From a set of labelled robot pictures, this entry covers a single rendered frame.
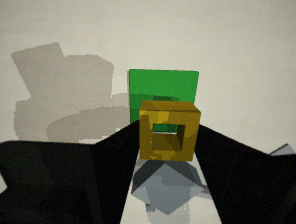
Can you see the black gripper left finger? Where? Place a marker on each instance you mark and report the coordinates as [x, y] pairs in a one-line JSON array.
[[104, 171]]

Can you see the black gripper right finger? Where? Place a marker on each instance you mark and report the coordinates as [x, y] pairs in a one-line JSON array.
[[247, 186]]

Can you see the gold square nut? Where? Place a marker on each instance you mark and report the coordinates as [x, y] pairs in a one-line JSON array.
[[171, 147]]

